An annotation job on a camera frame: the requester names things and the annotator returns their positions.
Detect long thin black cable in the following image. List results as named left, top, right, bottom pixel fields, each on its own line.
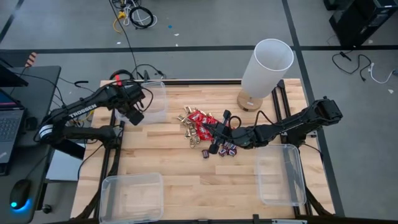
left=108, top=0, right=138, bottom=79

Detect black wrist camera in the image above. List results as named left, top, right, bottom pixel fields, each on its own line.
left=135, top=85, right=147, bottom=105
left=221, top=124, right=234, bottom=140

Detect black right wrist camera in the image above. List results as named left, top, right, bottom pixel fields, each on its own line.
left=221, top=124, right=234, bottom=140

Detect black box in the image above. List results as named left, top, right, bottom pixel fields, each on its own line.
left=42, top=136, right=87, bottom=160

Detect black aluminium frame rail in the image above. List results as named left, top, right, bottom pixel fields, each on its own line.
left=74, top=80, right=125, bottom=220
left=270, top=79, right=335, bottom=218
left=146, top=79, right=243, bottom=85

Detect black cable with plug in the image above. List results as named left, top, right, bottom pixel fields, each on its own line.
left=331, top=51, right=373, bottom=82

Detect yellow cable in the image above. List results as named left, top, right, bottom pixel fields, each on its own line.
left=112, top=11, right=127, bottom=34

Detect grey desk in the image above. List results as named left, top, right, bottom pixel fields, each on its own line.
left=0, top=65, right=62, bottom=224

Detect red wrapped candy bar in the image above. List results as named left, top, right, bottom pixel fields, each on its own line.
left=198, top=114, right=218, bottom=125
left=197, top=126, right=214, bottom=141
left=187, top=111, right=205, bottom=123

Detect white label strip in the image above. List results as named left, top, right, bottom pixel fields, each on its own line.
left=272, top=219, right=308, bottom=224

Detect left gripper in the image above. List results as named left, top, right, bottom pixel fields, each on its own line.
left=113, top=83, right=146, bottom=127

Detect black cabinet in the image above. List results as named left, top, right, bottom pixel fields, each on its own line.
left=323, top=0, right=398, bottom=48

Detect black cable bundle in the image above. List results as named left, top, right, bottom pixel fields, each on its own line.
left=108, top=63, right=167, bottom=81

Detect black monitor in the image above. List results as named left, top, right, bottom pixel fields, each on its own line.
left=0, top=57, right=29, bottom=88

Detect orange black striped marker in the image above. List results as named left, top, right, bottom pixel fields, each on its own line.
left=24, top=52, right=37, bottom=68

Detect white shade table lamp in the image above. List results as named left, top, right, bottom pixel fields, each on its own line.
left=236, top=38, right=295, bottom=112

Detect small black desk device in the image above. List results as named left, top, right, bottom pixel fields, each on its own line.
left=25, top=116, right=39, bottom=131

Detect tangled white cable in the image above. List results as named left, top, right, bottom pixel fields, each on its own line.
left=123, top=0, right=159, bottom=28

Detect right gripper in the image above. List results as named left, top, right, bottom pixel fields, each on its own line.
left=201, top=110, right=232, bottom=154

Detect black computer mouse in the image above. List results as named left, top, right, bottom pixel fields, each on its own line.
left=9, top=179, right=32, bottom=211

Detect grey laptop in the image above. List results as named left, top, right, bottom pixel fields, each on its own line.
left=0, top=88, right=26, bottom=166

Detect coiled black cable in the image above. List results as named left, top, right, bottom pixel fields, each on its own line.
left=129, top=6, right=155, bottom=30

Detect white cable with plug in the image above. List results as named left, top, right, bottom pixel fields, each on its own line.
left=368, top=62, right=398, bottom=85

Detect white box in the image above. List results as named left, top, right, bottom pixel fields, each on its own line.
left=46, top=149, right=83, bottom=182

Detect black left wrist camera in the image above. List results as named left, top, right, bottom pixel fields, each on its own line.
left=135, top=85, right=147, bottom=105

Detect clear plastic bin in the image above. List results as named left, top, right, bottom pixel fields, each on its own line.
left=114, top=80, right=168, bottom=125
left=98, top=172, right=165, bottom=224
left=255, top=142, right=307, bottom=207

